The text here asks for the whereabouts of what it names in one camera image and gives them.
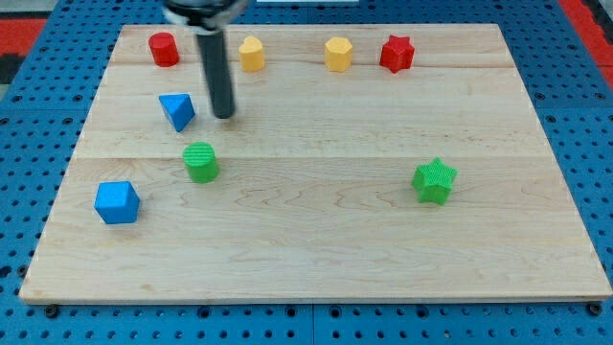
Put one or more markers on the green star block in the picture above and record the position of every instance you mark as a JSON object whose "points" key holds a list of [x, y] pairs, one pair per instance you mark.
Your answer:
{"points": [[433, 182]]}

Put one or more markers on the red cylinder block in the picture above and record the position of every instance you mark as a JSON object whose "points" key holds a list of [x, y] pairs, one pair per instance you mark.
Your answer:
{"points": [[163, 49]]}

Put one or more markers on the blue cube block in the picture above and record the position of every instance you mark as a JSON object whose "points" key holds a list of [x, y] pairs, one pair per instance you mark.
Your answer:
{"points": [[117, 202]]}

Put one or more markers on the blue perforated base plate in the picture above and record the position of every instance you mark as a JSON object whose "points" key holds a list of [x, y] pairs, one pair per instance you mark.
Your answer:
{"points": [[48, 100]]}

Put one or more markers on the yellow heart block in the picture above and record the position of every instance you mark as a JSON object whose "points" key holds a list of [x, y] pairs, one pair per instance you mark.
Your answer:
{"points": [[251, 54]]}

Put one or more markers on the green cylinder block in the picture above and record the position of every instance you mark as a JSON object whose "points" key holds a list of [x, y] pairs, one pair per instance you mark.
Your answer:
{"points": [[200, 162]]}

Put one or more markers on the yellow hexagon block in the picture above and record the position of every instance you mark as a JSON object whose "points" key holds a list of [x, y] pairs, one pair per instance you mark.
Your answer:
{"points": [[338, 54]]}

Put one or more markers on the blue triangle block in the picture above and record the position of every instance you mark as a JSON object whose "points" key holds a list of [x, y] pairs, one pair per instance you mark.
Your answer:
{"points": [[178, 109]]}

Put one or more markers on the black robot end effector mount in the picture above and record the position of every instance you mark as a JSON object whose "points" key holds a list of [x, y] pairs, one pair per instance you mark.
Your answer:
{"points": [[203, 16]]}

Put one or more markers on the wooden board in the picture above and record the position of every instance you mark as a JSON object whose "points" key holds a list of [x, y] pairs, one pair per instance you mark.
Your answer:
{"points": [[314, 202]]}

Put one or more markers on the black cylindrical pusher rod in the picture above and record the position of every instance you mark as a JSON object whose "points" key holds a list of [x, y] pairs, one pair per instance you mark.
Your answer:
{"points": [[217, 74]]}

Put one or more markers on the red star block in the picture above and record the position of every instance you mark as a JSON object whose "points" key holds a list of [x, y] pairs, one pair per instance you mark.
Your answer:
{"points": [[397, 53]]}

